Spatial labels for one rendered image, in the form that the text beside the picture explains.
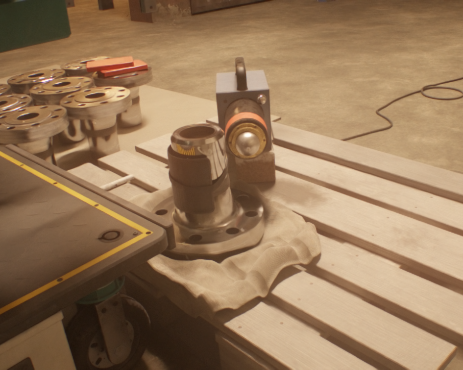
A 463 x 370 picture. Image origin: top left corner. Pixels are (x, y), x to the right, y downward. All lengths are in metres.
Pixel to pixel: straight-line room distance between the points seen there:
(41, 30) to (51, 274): 0.36
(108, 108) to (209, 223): 0.88
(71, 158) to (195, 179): 1.11
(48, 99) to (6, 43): 1.47
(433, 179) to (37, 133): 1.21
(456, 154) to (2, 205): 1.52
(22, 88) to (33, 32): 1.71
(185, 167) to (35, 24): 0.48
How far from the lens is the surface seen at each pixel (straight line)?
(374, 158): 1.50
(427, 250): 1.15
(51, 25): 0.71
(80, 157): 2.11
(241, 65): 1.37
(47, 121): 1.80
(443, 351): 0.92
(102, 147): 2.00
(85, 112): 1.89
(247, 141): 1.15
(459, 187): 1.38
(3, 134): 1.81
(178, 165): 1.07
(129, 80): 2.22
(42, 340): 0.82
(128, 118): 2.34
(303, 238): 1.08
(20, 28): 0.69
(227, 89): 1.36
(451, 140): 2.12
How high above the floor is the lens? 0.77
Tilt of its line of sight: 25 degrees down
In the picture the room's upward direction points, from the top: 4 degrees counter-clockwise
